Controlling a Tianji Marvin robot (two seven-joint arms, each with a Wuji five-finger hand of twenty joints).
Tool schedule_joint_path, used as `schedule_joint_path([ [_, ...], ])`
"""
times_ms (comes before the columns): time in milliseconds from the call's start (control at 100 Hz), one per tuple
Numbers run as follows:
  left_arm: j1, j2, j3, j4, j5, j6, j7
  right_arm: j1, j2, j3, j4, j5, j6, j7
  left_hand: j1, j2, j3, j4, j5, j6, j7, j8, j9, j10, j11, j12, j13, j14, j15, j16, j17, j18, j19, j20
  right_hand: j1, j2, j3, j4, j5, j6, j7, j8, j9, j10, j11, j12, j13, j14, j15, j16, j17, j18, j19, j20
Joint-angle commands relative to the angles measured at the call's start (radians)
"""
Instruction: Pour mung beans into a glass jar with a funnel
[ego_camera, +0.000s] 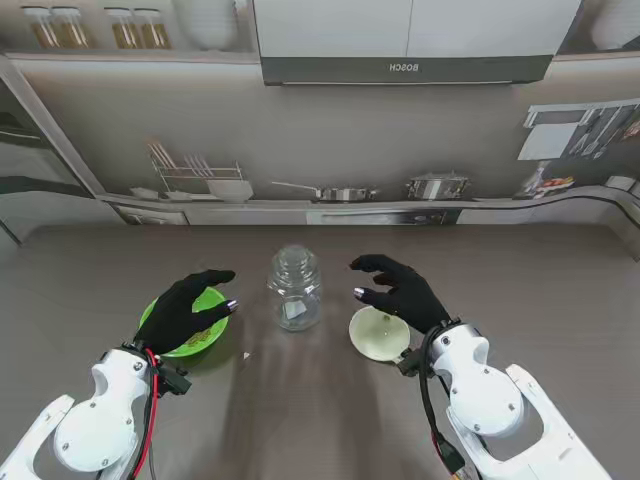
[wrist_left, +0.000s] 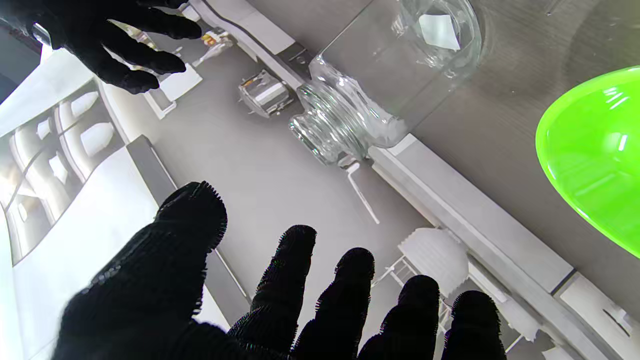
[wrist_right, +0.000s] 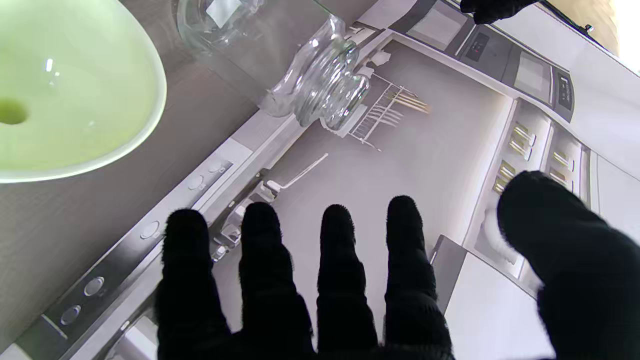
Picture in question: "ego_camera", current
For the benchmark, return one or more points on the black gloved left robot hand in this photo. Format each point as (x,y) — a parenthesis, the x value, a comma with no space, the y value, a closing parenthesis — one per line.
(172,315)

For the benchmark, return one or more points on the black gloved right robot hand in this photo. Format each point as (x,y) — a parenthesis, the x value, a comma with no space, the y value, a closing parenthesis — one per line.
(410,295)

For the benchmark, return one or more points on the green mung beans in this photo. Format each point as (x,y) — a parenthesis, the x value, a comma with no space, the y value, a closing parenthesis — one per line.
(197,339)

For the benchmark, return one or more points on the bright green plastic bowl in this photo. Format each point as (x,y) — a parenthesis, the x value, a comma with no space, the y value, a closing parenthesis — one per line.
(212,300)

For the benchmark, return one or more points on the cream plastic funnel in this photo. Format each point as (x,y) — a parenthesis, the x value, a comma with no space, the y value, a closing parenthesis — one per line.
(375,337)

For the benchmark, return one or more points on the clear glass jar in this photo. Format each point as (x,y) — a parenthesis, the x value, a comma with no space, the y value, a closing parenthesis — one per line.
(295,305)

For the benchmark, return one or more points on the clear glass jar lid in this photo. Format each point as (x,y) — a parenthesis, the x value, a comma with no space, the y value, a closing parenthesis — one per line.
(294,257)

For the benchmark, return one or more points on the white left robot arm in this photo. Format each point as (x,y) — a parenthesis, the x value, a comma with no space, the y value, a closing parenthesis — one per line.
(95,430)

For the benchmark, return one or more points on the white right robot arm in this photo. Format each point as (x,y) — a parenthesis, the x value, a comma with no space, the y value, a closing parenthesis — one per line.
(485,400)

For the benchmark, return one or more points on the printed kitchen backdrop poster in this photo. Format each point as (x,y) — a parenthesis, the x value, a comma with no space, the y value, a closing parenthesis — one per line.
(350,140)

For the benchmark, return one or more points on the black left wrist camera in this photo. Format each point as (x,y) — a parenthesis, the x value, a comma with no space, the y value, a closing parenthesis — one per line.
(176,382)

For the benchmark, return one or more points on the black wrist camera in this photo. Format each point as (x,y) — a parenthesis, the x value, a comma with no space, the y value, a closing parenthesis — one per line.
(176,382)
(411,364)

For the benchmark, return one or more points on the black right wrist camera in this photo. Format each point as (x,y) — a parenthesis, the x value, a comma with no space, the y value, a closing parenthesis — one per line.
(411,364)

